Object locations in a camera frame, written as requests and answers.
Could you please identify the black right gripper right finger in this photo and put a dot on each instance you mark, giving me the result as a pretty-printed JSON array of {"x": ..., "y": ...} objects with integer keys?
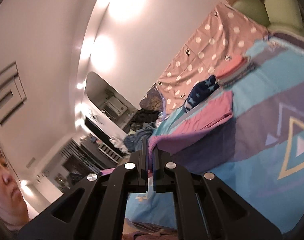
[{"x": 205, "y": 207}]

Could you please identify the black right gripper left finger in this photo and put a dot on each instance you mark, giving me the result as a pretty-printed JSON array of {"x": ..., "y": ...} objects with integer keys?
[{"x": 93, "y": 208}]

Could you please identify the blue knit clothes pile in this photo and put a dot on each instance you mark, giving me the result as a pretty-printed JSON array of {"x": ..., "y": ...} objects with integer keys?
[{"x": 134, "y": 142}]

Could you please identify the black clothes pile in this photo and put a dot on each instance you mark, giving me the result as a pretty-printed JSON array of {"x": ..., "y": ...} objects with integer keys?
[{"x": 143, "y": 116}]

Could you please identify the blue geometric bed blanket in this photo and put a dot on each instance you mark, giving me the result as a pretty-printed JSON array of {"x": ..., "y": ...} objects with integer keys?
[{"x": 267, "y": 133}]

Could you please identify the person's head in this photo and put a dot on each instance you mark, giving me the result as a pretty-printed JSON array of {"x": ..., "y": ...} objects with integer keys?
[{"x": 13, "y": 208}]

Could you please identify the navy star fleece garment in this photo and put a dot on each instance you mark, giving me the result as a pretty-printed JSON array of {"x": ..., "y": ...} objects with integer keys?
[{"x": 200, "y": 92}]

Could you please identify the dark patterned headboard pillow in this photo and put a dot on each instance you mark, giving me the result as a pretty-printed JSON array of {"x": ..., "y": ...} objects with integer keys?
[{"x": 153, "y": 100}]

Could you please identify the folded floral garment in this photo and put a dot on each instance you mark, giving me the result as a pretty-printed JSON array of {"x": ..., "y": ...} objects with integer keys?
[{"x": 237, "y": 75}]

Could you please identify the folded white garment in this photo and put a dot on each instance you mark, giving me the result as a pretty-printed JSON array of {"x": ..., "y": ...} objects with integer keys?
[{"x": 230, "y": 71}]

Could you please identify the folded coral pink garment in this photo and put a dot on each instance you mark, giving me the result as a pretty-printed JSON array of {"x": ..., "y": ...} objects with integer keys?
[{"x": 229, "y": 66}]

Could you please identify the pink polka dot sheet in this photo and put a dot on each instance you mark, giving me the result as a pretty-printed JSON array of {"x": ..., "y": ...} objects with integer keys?
[{"x": 224, "y": 33}]

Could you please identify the green pillow far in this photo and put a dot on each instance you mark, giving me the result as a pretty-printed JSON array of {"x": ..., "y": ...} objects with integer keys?
[{"x": 254, "y": 9}]

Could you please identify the green pillow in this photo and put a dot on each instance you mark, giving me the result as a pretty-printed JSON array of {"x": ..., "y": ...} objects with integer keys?
[
  {"x": 284, "y": 12},
  {"x": 254, "y": 9}
]

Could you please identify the green pillow near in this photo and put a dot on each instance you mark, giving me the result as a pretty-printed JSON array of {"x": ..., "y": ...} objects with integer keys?
[{"x": 284, "y": 12}]

